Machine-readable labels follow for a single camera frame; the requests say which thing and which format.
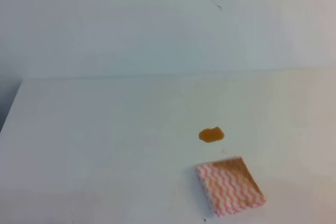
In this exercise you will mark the pink white striped rag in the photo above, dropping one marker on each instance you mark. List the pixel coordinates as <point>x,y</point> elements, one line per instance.
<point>229,186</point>

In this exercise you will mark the brown coffee stain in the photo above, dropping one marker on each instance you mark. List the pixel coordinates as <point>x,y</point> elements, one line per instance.
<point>211,135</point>

